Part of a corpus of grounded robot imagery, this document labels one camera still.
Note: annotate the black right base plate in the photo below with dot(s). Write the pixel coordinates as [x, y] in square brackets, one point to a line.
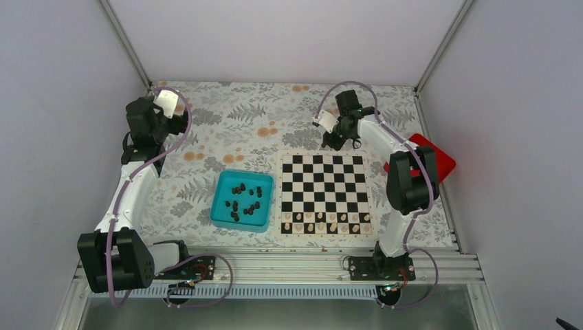
[363, 268]

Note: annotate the aluminium corner post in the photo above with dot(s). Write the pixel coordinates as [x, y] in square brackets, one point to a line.
[444, 44]
[122, 36]

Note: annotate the aluminium front rail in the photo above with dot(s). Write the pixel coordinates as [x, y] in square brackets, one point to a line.
[312, 274]

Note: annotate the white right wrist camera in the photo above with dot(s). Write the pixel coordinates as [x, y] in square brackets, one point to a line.
[326, 120]

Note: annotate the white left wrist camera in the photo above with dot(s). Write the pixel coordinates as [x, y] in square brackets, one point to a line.
[167, 101]

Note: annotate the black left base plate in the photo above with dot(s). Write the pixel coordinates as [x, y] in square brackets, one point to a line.
[199, 269]

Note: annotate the aluminium left corner post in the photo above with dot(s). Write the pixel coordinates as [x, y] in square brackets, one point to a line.
[122, 36]

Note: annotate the aluminium right corner post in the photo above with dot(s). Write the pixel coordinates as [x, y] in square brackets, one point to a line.
[444, 44]

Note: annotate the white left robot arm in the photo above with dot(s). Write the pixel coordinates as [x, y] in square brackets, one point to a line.
[114, 255]

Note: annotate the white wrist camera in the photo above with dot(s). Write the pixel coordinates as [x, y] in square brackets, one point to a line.
[326, 120]
[167, 101]

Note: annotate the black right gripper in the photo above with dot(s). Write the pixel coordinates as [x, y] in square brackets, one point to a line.
[336, 144]

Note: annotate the teal plastic tray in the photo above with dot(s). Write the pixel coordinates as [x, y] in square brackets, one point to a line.
[229, 179]

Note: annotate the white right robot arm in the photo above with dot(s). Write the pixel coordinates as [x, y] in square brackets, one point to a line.
[412, 183]

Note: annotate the floral patterned table mat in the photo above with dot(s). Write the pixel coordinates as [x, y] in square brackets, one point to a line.
[241, 126]

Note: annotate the black white chessboard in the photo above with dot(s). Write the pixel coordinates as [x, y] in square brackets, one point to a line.
[323, 181]

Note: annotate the red plastic box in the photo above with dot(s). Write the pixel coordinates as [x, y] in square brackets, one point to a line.
[444, 159]

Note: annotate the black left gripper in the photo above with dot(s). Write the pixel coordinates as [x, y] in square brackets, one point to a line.
[180, 124]

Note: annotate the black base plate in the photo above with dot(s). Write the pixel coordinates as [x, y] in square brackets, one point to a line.
[363, 268]
[199, 269]

